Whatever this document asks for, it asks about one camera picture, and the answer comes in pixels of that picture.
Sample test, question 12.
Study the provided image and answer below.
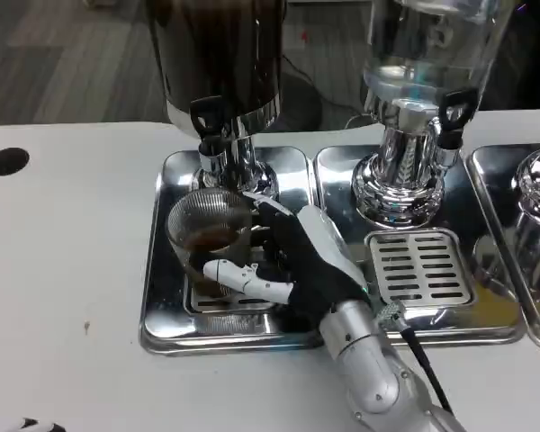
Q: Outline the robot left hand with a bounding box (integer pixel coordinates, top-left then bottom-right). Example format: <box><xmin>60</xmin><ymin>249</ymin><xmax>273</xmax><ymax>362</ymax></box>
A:
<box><xmin>2</xmin><ymin>416</ymin><xmax>68</xmax><ymax>432</ymax></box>

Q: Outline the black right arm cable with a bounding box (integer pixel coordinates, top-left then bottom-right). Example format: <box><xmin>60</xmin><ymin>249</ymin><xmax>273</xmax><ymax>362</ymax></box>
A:
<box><xmin>375</xmin><ymin>301</ymin><xmax>455</xmax><ymax>416</ymax></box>

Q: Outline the clear water drink dispenser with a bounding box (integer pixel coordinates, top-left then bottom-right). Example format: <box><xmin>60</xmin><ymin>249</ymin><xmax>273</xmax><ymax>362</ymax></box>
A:
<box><xmin>351</xmin><ymin>0</ymin><xmax>518</xmax><ymax>229</ymax></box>

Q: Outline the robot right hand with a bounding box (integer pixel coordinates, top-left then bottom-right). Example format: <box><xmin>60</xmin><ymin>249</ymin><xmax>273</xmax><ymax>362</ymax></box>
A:
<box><xmin>202</xmin><ymin>192</ymin><xmax>372</xmax><ymax>328</ymax></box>

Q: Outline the black tap handle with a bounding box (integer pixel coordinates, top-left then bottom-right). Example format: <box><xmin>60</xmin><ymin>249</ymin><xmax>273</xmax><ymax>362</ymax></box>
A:
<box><xmin>437</xmin><ymin>87</ymin><xmax>480</xmax><ymax>148</ymax></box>
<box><xmin>189</xmin><ymin>96</ymin><xmax>227</xmax><ymax>140</ymax></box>

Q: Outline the steel drip tray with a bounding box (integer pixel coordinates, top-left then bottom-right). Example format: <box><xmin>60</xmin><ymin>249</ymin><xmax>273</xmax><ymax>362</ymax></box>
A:
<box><xmin>468</xmin><ymin>143</ymin><xmax>540</xmax><ymax>352</ymax></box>
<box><xmin>139</xmin><ymin>148</ymin><xmax>332</xmax><ymax>357</ymax></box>
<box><xmin>313</xmin><ymin>144</ymin><xmax>526</xmax><ymax>348</ymax></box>

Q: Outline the slotted steel drip grid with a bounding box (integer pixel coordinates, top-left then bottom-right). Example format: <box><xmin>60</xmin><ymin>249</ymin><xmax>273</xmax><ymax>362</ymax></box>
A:
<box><xmin>364</xmin><ymin>228</ymin><xmax>476</xmax><ymax>308</ymax></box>
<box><xmin>184</xmin><ymin>273</ymin><xmax>290</xmax><ymax>315</ymax></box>

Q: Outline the clear ribbed glass cup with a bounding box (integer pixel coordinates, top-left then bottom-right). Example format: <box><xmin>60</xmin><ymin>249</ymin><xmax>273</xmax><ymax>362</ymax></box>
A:
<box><xmin>166</xmin><ymin>187</ymin><xmax>256</xmax><ymax>301</ymax></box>

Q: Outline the black round table grommet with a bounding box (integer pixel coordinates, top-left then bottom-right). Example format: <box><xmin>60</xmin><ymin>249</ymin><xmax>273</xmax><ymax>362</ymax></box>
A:
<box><xmin>0</xmin><ymin>147</ymin><xmax>31</xmax><ymax>176</ymax></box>

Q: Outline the dark coffee drink dispenser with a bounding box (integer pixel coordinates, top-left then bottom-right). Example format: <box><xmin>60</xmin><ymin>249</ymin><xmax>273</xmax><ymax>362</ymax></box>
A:
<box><xmin>146</xmin><ymin>0</ymin><xmax>290</xmax><ymax>206</ymax></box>

